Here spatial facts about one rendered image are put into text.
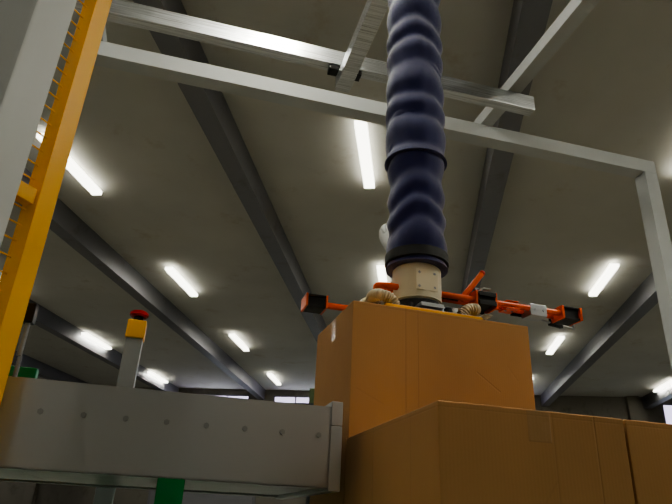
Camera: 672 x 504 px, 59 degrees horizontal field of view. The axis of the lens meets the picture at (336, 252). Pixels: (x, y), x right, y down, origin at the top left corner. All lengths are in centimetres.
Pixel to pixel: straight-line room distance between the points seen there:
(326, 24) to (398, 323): 361
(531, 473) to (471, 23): 429
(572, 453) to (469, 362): 70
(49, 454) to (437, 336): 109
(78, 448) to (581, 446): 104
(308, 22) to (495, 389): 378
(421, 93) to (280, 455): 149
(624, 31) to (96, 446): 490
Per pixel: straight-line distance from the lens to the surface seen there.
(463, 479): 114
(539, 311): 229
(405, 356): 180
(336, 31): 516
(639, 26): 550
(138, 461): 147
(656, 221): 537
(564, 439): 126
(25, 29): 97
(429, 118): 234
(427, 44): 257
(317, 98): 445
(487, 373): 192
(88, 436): 148
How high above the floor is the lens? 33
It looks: 25 degrees up
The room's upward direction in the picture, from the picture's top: 3 degrees clockwise
